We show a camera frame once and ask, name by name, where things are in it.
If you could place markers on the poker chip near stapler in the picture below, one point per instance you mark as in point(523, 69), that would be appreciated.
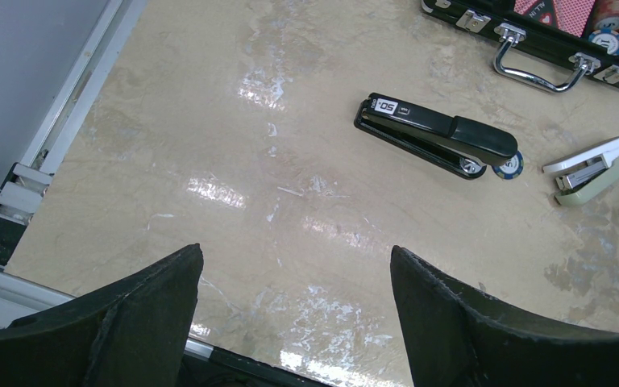
point(511, 168)

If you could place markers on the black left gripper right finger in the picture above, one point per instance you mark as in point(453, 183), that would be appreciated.
point(457, 335)

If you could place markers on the black poker chip case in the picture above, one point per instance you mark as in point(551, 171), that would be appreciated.
point(496, 21)

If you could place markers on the black stapler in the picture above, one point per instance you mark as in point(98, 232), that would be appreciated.
point(459, 145)

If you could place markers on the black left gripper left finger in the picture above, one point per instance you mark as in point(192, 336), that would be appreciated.
point(131, 332)

